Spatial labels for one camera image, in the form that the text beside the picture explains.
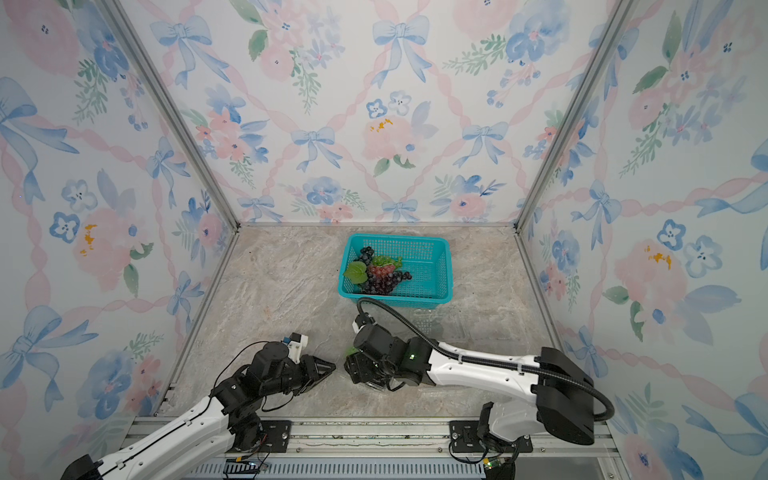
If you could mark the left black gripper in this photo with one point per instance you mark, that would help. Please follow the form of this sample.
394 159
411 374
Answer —
313 374

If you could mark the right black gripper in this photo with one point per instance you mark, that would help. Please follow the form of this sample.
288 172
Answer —
360 368

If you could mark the clear plastic clamshell container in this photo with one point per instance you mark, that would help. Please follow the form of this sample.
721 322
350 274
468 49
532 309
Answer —
386 357

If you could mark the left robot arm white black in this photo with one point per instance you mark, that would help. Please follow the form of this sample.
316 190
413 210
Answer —
225 419

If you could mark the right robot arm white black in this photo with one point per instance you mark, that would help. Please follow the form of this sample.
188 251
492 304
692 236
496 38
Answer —
546 392

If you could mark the purple red grape bunch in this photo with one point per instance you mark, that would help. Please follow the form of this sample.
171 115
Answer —
383 280

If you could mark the green grape leaf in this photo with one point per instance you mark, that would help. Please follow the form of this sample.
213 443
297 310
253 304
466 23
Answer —
356 273

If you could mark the small green grape bunch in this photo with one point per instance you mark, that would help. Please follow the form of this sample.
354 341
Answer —
383 261

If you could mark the dark blue grape bunch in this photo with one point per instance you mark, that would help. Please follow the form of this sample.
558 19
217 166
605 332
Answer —
367 255

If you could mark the teal plastic basket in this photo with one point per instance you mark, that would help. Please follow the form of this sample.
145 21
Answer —
428 259

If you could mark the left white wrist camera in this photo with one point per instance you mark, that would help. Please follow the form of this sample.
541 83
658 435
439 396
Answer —
296 343

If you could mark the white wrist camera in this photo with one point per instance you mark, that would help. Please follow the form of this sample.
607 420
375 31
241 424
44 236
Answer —
296 343
357 325

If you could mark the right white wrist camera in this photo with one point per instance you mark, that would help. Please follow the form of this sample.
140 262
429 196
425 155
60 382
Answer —
357 325

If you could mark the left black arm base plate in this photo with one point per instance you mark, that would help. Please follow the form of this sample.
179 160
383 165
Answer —
264 437

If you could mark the aluminium front rail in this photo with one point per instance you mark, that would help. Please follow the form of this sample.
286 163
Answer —
407 447

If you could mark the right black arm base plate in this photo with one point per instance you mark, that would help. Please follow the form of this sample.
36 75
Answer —
464 439

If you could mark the left aluminium corner post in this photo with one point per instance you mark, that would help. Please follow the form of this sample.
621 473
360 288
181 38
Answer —
118 20

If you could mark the aluminium corner post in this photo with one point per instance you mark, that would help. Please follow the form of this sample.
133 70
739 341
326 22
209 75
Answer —
608 40
118 20

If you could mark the right aluminium corner post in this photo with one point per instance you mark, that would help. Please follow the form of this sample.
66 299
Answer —
608 40

